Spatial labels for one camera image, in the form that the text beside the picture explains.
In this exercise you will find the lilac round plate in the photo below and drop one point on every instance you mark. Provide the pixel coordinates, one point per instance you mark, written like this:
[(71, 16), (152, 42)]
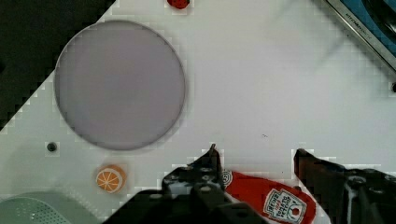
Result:
[(119, 85)]

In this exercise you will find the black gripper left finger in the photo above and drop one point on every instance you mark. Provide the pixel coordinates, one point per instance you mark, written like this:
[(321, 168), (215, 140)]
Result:
[(195, 193)]

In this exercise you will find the green perforated colander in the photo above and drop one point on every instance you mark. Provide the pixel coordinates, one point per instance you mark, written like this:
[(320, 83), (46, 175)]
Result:
[(44, 207)]

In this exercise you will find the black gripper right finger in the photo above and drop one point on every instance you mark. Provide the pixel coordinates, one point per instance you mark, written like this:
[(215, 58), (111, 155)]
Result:
[(348, 196)]

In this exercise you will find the small red strawberry toy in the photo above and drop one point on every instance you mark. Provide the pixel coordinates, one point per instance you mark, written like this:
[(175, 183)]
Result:
[(179, 4)]

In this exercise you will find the red ketchup bottle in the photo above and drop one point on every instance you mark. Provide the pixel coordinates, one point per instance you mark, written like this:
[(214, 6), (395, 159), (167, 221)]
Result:
[(273, 200)]

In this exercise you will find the orange slice toy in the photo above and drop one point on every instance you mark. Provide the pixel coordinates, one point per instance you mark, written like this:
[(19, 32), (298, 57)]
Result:
[(111, 178)]

